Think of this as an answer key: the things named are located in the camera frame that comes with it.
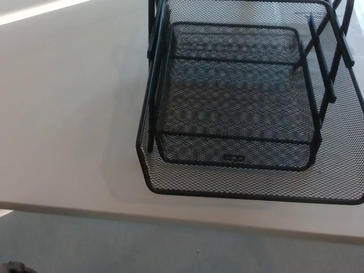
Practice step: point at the large black mesh drawer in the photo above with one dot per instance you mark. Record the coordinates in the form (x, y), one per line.
(199, 186)

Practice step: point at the dark robot body part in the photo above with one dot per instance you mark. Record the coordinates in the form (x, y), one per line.
(20, 268)

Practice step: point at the small black mesh tray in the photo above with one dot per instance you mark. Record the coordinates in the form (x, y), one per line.
(233, 158)

